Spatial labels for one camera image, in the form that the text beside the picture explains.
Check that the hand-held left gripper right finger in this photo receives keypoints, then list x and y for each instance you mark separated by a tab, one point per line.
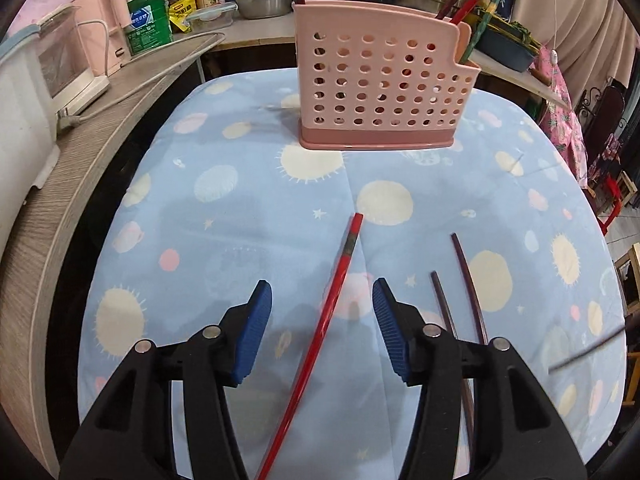
392	330

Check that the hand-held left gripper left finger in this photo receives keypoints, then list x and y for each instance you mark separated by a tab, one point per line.
252	335

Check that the pink perforated utensil holder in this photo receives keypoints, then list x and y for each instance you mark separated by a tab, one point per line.
375	85

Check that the green chopstick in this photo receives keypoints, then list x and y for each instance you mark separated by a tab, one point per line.
482	25

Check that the light blue dotted tablecloth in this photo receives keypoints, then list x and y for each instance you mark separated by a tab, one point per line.
240	240

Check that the grey wooden counter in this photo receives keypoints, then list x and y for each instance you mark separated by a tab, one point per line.
75	185

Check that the pink floral garment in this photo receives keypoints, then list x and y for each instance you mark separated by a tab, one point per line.
565	125

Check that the dark iron chair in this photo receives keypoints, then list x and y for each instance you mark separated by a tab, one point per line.
607	120

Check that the blue basin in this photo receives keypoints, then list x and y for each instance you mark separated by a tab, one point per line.
507	50

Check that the white plastic tub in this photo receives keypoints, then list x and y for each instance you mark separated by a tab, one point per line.
30	110

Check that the clear food container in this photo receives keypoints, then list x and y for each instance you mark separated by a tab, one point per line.
210	17

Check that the green labelled container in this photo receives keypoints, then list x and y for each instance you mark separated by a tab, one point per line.
149	25

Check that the yellow packet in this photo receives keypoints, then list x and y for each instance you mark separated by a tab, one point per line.
182	14

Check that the pink kitchen appliance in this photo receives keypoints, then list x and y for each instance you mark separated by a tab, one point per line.
100	35

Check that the beige curtain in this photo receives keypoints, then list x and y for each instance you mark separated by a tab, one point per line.
585	5

